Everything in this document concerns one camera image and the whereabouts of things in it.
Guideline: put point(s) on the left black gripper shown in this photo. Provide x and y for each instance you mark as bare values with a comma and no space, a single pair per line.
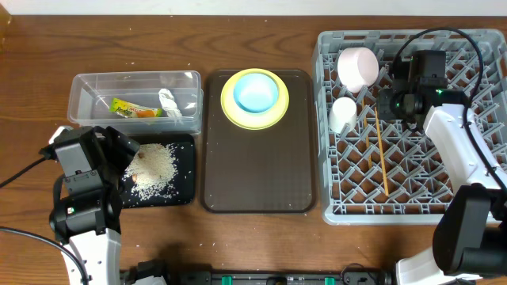
123,158

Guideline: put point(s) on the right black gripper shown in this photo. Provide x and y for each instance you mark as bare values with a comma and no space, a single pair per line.
384,110

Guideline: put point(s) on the yellow green snack wrapper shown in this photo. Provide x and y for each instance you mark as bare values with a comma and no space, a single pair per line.
130,110

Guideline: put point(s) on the rice pile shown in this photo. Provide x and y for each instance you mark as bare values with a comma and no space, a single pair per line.
153,171

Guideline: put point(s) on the white bowl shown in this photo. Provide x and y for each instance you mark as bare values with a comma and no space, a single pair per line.
357,67

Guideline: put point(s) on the pale green cup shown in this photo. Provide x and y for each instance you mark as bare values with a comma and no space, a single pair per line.
342,115

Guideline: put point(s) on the white tissue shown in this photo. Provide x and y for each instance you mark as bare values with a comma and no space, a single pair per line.
169,105

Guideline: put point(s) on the yellow plate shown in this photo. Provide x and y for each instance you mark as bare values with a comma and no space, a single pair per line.
251,121

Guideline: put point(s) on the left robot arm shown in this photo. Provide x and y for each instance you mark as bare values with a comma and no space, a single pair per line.
86,199

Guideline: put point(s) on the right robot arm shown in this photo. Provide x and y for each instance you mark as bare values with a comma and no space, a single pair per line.
469,242

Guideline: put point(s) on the grey dishwasher rack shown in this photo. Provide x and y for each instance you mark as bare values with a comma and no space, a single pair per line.
352,190

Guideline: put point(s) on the clear plastic bin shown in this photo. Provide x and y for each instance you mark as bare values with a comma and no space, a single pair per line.
92,94

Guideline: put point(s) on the black plastic tray bin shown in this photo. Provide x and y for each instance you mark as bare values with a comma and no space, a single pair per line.
184,181

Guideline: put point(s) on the light blue saucer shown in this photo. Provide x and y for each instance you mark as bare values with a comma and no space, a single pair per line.
255,93

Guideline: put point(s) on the dark brown serving tray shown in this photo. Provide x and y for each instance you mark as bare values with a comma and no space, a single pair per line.
270,171

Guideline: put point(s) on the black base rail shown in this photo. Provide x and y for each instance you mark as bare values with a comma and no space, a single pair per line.
353,274

